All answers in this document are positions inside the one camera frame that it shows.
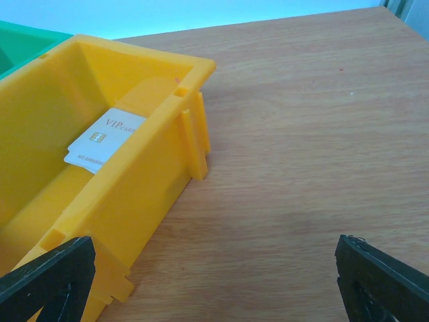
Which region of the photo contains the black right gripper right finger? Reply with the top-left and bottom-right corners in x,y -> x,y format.
334,235 -> 428,321

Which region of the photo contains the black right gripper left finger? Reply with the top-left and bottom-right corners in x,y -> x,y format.
1,236 -> 96,321

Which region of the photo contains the white VIP card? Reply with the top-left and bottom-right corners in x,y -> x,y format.
64,108 -> 145,174

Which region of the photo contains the yellow plastic bin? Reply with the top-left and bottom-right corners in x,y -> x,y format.
1,35 -> 216,321

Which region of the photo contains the green plastic bin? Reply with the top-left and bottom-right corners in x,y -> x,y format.
1,21 -> 72,79

